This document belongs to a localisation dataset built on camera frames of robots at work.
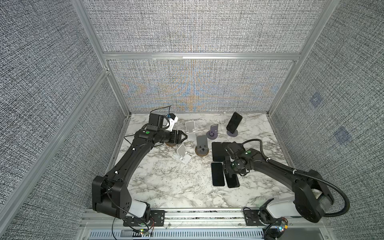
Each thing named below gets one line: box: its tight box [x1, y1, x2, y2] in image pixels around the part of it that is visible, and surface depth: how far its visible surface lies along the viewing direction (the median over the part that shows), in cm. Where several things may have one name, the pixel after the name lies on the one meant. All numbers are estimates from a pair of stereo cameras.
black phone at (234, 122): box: [226, 112, 243, 134], surface depth 101 cm
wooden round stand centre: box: [195, 135, 209, 157], surface depth 94 cm
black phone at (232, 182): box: [224, 172, 240, 189], surface depth 86 cm
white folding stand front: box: [173, 143, 192, 165], surface depth 94 cm
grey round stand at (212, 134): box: [206, 124, 219, 140], surface depth 103 cm
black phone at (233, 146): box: [222, 141, 243, 151], surface depth 71 cm
